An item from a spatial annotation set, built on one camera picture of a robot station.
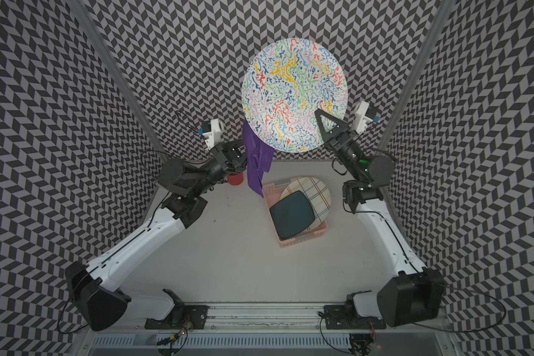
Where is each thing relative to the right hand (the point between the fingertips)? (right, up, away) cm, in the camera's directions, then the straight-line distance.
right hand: (313, 117), depth 53 cm
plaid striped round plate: (+8, -20, +43) cm, 49 cm away
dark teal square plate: (-3, -29, +37) cm, 47 cm away
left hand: (-13, -7, -2) cm, 14 cm away
